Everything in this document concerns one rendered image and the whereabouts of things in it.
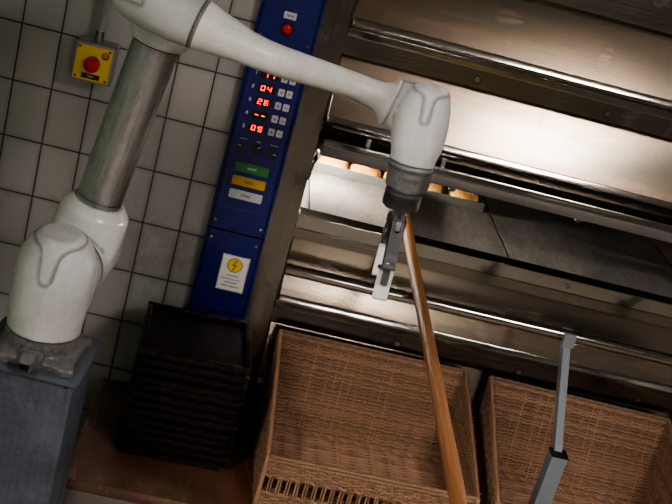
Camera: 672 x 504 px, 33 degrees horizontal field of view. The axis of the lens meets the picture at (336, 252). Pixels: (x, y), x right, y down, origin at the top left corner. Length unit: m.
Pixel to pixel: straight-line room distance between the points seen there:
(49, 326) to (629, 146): 1.61
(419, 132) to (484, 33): 0.84
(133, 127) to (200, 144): 0.63
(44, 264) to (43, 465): 0.44
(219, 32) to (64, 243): 0.53
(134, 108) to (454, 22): 0.94
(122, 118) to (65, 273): 0.35
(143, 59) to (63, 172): 0.79
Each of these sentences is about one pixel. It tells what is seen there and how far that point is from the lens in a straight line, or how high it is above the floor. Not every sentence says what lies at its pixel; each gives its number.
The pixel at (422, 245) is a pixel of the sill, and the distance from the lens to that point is 3.14.
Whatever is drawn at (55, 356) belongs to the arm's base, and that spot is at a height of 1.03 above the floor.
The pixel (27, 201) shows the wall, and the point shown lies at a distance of 3.17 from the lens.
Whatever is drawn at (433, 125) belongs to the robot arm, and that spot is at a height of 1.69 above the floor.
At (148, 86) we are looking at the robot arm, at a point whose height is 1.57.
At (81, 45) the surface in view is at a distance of 2.96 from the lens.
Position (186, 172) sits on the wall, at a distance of 3.07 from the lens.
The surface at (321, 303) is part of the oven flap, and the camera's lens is 3.16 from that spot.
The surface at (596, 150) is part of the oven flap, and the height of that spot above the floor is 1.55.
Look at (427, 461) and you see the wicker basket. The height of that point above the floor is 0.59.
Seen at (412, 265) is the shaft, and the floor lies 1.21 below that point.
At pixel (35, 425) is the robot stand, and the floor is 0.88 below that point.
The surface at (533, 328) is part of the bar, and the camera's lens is 2.86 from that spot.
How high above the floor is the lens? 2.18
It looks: 20 degrees down
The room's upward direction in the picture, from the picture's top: 16 degrees clockwise
